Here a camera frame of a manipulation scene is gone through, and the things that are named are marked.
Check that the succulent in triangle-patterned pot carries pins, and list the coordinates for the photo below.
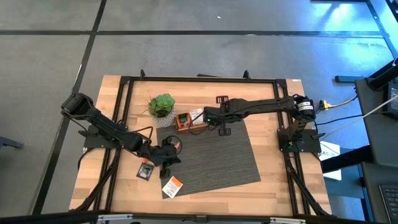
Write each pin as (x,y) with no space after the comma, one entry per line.
(161,105)

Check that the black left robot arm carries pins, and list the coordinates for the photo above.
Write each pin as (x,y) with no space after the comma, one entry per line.
(105,127)

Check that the white orange Tazo tea packet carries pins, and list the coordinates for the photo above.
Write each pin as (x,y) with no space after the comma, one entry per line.
(196,116)
(172,187)

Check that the black pole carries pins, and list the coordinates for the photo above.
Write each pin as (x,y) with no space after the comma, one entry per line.
(382,76)

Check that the teal floor bar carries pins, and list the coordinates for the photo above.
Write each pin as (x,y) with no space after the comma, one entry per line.
(348,78)

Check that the grey chair base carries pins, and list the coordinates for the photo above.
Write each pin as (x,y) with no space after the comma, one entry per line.
(9,142)

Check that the white sign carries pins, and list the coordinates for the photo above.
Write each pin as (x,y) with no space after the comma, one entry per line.
(331,148)

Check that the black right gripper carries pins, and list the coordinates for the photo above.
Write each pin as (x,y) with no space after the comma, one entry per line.
(214,115)

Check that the dark grey desk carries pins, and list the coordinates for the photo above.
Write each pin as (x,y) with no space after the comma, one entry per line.
(373,124)
(373,193)

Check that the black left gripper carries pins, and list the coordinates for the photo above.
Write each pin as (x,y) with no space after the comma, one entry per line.
(161,155)

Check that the black aluminium table frame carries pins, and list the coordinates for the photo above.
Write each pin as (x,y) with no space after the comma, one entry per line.
(202,79)

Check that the black camera rig beam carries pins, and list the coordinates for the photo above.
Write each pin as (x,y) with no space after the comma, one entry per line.
(62,217)

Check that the dark blackcurrant Ahmad tea packet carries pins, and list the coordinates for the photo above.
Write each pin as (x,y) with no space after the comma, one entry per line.
(145,171)

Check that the black keyboard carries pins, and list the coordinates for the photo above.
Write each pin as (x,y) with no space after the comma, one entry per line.
(390,202)

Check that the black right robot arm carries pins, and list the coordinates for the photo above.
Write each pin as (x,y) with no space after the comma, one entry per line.
(264,105)

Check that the grey woven placemat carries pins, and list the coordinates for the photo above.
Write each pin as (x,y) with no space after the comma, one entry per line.
(217,161)

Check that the wooden tea organiser box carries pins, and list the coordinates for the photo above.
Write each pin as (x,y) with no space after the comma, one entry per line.
(186,130)

